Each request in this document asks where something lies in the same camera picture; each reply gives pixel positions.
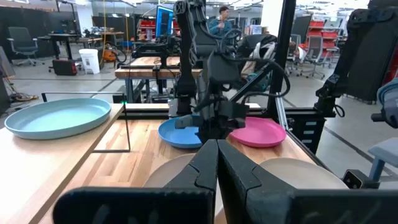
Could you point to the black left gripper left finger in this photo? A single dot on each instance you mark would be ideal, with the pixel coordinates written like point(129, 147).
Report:
point(140, 205)

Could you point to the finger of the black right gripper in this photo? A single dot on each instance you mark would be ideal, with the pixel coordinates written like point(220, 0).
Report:
point(239, 115)
point(188, 121)

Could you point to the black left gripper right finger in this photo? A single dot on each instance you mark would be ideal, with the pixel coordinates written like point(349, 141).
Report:
point(280, 208)

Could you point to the blue plate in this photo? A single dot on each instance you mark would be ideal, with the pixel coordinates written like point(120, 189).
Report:
point(177, 137)

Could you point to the magenta plate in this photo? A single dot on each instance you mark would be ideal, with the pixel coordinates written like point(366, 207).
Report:
point(261, 133)

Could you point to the light teal plate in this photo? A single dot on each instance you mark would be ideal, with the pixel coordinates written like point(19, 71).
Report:
point(59, 119)

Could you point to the black background robot arm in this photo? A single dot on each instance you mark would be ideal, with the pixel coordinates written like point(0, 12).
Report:
point(152, 49)

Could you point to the wooden workbench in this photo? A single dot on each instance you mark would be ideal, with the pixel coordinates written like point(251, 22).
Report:
point(146, 73)

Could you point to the black chair with clothes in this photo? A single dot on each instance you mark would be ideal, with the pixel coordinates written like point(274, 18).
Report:
point(258, 49)

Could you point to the black computer tower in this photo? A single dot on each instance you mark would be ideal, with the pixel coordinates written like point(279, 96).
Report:
point(119, 99)

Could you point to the person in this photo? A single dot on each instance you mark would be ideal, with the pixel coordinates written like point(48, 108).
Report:
point(297, 53)
point(219, 26)

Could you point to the grey mesh office chair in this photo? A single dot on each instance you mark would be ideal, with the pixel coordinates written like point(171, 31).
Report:
point(314, 49)

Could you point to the orange shop vacuum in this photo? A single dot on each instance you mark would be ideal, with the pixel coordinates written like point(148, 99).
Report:
point(109, 56)

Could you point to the blue lit monitor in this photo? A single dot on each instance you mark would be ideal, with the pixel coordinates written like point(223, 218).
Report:
point(164, 21)

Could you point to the red storage bins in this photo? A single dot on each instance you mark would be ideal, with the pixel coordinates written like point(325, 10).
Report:
point(323, 29)
point(147, 26)

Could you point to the white waste bin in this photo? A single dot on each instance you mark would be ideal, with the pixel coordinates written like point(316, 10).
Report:
point(89, 62)

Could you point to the light blue stool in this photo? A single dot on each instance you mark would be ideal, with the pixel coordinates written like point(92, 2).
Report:
point(385, 149)

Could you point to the black equipment case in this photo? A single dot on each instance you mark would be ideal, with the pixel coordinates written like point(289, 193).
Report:
point(63, 67)

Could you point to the black cabinet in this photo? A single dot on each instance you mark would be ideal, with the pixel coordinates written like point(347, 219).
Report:
point(367, 68)

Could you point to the dark standing desk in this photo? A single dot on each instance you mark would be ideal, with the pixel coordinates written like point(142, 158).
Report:
point(62, 37)

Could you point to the black speaker box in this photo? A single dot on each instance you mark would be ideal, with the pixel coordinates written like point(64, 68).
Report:
point(3, 96)

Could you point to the dark grey office chair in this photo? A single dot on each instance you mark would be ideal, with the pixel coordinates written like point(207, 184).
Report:
point(20, 39)

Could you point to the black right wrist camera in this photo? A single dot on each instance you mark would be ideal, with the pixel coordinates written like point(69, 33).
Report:
point(222, 68)

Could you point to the small black camera box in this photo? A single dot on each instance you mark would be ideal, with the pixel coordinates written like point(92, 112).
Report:
point(353, 179)

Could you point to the black partition wall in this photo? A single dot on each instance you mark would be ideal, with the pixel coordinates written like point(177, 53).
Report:
point(31, 17)

